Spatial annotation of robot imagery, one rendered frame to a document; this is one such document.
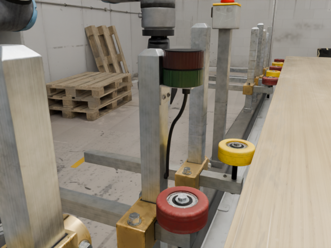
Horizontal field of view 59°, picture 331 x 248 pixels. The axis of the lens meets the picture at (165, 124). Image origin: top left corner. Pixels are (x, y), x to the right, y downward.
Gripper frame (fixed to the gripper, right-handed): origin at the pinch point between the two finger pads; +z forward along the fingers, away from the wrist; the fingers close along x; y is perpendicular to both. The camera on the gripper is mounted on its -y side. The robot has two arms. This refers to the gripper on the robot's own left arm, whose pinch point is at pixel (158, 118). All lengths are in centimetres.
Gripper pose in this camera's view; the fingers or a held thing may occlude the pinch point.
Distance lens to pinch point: 68.6
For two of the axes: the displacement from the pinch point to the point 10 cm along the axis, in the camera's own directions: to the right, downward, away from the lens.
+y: 0.5, -3.1, 9.5
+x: -10.0, -0.2, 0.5
